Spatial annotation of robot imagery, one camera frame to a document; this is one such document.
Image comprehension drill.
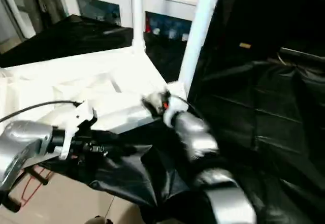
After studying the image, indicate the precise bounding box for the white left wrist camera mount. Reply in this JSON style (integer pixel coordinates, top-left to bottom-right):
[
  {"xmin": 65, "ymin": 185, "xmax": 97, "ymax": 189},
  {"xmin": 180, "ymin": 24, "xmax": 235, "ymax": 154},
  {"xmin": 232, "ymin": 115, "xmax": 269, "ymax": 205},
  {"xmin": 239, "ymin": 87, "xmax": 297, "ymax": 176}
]
[{"xmin": 59, "ymin": 99, "xmax": 99, "ymax": 160}]

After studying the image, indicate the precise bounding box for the black mat cover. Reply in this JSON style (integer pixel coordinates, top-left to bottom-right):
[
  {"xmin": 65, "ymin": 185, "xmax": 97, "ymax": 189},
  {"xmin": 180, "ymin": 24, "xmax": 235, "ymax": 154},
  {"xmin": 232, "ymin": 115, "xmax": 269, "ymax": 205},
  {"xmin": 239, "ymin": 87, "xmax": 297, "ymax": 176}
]
[{"xmin": 0, "ymin": 14, "xmax": 325, "ymax": 224}]

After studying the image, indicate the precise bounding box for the black metal stand leg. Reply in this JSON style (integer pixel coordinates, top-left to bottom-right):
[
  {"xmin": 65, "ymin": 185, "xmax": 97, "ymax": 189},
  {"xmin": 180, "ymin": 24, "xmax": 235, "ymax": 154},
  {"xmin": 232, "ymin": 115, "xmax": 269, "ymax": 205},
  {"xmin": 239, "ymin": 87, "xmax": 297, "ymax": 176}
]
[{"xmin": 5, "ymin": 164, "xmax": 50, "ymax": 213}]

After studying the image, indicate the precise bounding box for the long black pole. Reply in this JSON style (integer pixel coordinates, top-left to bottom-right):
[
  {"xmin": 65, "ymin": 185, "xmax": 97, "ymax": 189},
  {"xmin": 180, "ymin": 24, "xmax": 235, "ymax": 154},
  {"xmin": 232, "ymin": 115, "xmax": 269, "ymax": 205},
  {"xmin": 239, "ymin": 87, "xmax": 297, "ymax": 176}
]
[{"xmin": 279, "ymin": 46, "xmax": 325, "ymax": 60}]

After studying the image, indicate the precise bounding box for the white plastic table leg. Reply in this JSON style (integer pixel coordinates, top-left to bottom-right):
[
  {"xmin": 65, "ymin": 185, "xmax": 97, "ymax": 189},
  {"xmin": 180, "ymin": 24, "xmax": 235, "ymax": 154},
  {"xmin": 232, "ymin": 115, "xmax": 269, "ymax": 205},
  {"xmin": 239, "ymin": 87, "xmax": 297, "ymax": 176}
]
[
  {"xmin": 131, "ymin": 0, "xmax": 146, "ymax": 54},
  {"xmin": 167, "ymin": 0, "xmax": 220, "ymax": 103}
]

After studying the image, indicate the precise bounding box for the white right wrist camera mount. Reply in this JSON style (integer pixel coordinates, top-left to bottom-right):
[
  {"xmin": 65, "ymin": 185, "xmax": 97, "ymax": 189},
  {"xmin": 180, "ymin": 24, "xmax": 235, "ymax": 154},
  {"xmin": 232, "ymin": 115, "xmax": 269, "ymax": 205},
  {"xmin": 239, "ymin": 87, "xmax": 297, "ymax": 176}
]
[{"xmin": 162, "ymin": 81, "xmax": 190, "ymax": 128}]

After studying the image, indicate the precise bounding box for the white plastic table top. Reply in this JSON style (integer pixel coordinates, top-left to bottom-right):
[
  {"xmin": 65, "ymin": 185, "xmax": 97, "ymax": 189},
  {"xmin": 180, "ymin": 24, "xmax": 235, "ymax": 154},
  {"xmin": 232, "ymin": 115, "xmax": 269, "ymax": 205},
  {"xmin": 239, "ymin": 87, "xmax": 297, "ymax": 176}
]
[{"xmin": 0, "ymin": 46, "xmax": 188, "ymax": 136}]

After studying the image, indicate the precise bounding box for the grey metal rack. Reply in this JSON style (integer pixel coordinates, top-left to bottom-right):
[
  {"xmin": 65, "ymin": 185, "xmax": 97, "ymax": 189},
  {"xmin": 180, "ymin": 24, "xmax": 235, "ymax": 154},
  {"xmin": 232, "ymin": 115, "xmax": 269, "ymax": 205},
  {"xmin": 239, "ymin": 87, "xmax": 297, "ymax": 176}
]
[{"xmin": 0, "ymin": 0, "xmax": 69, "ymax": 42}]

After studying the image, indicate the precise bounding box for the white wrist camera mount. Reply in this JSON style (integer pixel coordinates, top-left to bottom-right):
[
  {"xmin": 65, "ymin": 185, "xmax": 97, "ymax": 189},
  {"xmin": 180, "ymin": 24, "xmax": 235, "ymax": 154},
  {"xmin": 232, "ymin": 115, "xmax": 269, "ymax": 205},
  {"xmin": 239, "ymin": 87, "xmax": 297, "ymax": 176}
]
[
  {"xmin": 59, "ymin": 99, "xmax": 99, "ymax": 160},
  {"xmin": 162, "ymin": 81, "xmax": 190, "ymax": 128}
]

